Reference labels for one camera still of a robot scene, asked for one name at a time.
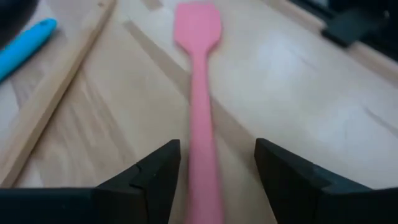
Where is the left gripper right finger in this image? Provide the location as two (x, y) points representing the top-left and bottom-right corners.
(254, 138), (333, 224)

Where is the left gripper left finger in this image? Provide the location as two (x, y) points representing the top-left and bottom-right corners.
(93, 139), (182, 224)

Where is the pink silicone spatula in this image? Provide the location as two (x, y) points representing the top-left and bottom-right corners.
(173, 1), (225, 224)

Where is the grey spatula wooden handle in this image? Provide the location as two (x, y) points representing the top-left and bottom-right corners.
(0, 0), (118, 189)

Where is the small blue silicone spatula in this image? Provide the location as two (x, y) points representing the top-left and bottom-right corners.
(0, 17), (58, 82)

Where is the black table frame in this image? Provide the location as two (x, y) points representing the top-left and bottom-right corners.
(289, 0), (398, 62)

